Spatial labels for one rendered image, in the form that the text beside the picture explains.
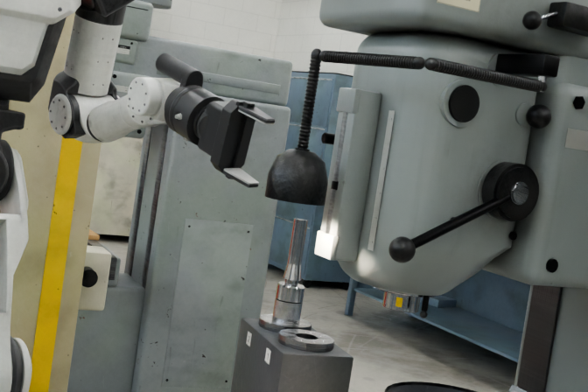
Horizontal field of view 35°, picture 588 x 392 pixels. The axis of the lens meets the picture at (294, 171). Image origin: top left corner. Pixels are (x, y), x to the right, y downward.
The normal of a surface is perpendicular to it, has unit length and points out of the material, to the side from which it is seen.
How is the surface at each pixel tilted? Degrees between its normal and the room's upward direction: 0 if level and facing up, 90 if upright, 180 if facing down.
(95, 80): 107
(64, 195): 90
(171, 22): 90
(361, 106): 90
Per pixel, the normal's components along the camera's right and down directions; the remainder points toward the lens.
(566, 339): -0.87, -0.11
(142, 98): -0.72, 0.04
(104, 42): 0.65, 0.42
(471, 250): 0.40, 0.42
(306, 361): 0.34, 0.10
